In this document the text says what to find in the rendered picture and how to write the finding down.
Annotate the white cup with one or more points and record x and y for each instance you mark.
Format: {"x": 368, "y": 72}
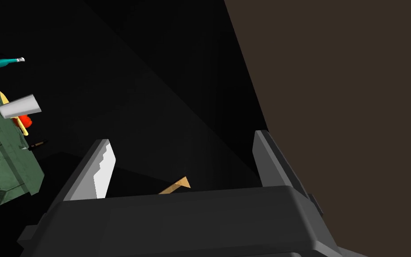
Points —
{"x": 19, "y": 106}

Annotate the red round object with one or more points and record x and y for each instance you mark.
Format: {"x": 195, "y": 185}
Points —
{"x": 25, "y": 121}

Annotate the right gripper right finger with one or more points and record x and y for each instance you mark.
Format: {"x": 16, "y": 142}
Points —
{"x": 271, "y": 164}

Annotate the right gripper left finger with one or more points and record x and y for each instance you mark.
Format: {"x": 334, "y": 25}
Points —
{"x": 96, "y": 175}

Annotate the yellow flat utensil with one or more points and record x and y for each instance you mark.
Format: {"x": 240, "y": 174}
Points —
{"x": 17, "y": 120}

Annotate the teal bottle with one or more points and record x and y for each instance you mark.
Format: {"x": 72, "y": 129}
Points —
{"x": 2, "y": 63}

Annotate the dark brown knife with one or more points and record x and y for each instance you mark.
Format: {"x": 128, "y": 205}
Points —
{"x": 36, "y": 145}

